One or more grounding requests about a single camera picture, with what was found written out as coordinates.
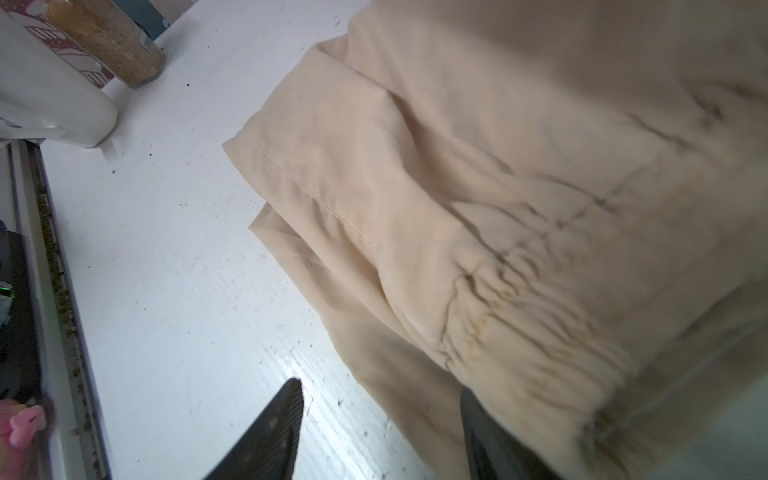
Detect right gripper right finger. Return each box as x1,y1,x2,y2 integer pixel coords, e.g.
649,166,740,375
460,388,560,480

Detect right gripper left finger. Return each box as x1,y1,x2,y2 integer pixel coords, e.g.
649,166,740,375
205,378,304,480

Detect beige shorts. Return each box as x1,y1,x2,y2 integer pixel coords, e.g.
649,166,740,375
223,1,767,479

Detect small pink toy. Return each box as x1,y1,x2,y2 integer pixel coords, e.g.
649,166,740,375
1,399,47,480

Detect spice jar with silver lid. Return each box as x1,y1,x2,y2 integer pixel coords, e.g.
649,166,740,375
43,1,166,89

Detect white mug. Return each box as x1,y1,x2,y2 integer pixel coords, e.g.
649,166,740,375
1,12,118,148

